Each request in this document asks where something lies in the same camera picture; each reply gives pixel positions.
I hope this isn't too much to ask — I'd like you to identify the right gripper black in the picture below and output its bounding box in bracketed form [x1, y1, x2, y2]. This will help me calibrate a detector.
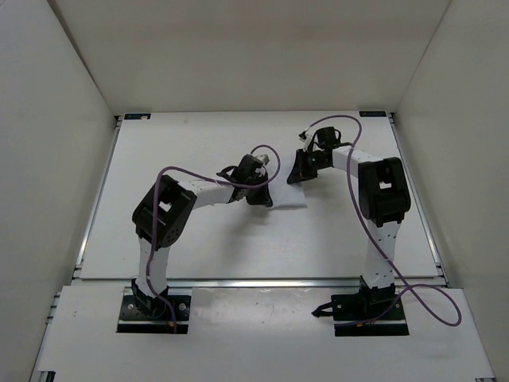
[287, 149, 329, 184]

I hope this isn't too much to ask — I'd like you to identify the white skirt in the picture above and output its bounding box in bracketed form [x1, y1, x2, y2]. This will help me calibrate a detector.
[268, 156, 307, 210]

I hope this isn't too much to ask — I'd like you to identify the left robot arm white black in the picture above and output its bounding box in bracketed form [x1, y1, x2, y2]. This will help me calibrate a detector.
[132, 154, 273, 317]

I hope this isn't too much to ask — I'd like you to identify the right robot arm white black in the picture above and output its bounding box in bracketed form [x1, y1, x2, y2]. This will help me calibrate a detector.
[287, 127, 411, 319]

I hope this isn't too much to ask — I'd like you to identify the right blue label sticker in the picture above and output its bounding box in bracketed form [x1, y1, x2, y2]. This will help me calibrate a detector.
[359, 111, 387, 118]

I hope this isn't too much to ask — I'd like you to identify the blue label sticker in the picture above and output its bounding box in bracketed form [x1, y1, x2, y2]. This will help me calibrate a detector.
[359, 111, 387, 118]
[123, 113, 151, 120]

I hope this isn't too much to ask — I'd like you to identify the left blue label sticker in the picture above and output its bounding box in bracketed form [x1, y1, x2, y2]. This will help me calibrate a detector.
[123, 113, 151, 120]

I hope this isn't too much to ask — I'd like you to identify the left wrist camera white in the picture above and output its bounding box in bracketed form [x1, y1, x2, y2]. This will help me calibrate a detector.
[255, 154, 270, 165]

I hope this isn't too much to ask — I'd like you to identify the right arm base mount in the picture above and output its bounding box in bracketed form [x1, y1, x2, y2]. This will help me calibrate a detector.
[312, 279, 410, 337]

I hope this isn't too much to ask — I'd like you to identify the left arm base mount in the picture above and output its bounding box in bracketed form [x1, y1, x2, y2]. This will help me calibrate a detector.
[116, 279, 192, 334]

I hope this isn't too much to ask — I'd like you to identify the aluminium frame right edge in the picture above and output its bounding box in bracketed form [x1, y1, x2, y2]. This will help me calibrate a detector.
[387, 112, 498, 381]

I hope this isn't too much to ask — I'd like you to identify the aluminium frame edge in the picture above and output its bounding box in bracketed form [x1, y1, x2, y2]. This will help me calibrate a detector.
[29, 115, 123, 381]
[387, 112, 498, 381]

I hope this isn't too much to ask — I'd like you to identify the aluminium frame left edge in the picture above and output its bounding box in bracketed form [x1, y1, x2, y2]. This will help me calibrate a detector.
[29, 115, 123, 381]

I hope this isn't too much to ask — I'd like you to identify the aluminium rail front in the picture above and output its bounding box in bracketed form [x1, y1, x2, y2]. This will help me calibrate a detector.
[71, 277, 363, 290]

